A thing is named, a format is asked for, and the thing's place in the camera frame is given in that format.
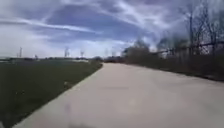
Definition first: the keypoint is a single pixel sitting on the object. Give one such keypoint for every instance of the pale concrete path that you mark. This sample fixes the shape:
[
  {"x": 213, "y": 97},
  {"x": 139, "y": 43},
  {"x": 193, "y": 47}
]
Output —
[{"x": 133, "y": 96}]

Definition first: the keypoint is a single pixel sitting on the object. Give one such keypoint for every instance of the row of distant pylons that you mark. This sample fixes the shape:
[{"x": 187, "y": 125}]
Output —
[{"x": 66, "y": 52}]

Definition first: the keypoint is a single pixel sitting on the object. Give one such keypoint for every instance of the dark fence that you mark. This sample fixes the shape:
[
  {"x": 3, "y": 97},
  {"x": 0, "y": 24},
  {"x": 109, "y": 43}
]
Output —
[{"x": 186, "y": 60}]

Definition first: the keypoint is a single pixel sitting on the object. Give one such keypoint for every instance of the green grass field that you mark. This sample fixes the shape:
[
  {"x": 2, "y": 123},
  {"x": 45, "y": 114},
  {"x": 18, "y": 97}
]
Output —
[{"x": 30, "y": 83}]

